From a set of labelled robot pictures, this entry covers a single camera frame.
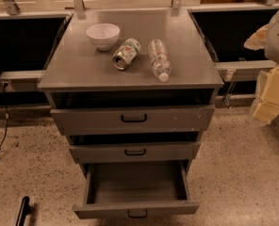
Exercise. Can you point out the metal bracket under rail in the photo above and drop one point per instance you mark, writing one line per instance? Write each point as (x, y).
(230, 83)

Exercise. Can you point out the grey drawer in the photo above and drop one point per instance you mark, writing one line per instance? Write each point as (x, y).
(137, 152)
(133, 120)
(136, 190)

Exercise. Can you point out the grey drawer cabinet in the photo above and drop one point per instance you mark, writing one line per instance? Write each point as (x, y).
(79, 76)

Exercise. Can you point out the grey bottom drawer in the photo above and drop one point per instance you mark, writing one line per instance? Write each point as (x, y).
(136, 190)

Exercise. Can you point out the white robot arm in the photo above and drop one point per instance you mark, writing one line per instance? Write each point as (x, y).
(271, 49)

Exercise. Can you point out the black handle bar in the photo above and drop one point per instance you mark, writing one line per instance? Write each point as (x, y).
(23, 211)

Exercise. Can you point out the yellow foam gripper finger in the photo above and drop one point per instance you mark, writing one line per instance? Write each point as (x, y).
(265, 107)
(258, 39)

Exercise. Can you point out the grey top drawer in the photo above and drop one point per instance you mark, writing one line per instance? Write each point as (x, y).
(133, 120)

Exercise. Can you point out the white ceramic bowl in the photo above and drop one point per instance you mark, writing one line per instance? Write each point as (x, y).
(103, 36)

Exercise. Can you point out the green white drink can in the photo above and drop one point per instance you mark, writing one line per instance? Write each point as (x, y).
(125, 54)

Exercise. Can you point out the clear plastic water bottle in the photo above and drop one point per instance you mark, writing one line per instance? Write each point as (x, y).
(160, 63)

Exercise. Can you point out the grey middle drawer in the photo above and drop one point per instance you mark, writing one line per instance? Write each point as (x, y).
(137, 152)

